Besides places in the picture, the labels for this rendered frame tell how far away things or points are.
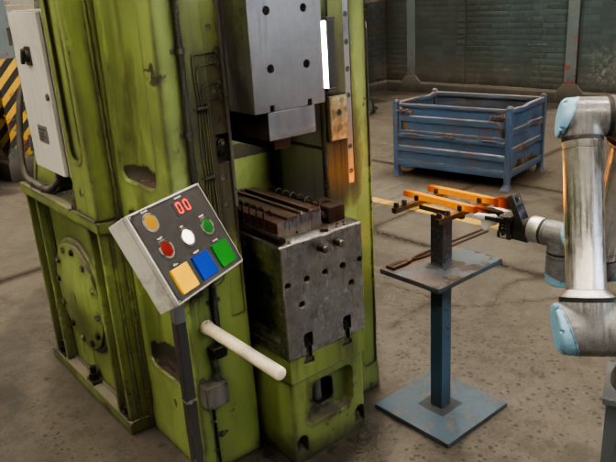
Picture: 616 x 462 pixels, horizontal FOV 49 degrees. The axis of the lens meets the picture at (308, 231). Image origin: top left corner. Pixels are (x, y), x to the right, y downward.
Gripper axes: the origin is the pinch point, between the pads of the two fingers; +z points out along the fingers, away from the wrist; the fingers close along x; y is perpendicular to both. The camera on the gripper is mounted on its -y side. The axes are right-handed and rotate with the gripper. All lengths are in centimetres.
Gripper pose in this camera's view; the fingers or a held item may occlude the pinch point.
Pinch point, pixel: (483, 210)
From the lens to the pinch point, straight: 258.1
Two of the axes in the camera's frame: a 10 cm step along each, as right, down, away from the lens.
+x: 7.7, -2.6, 5.9
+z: -6.4, -2.2, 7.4
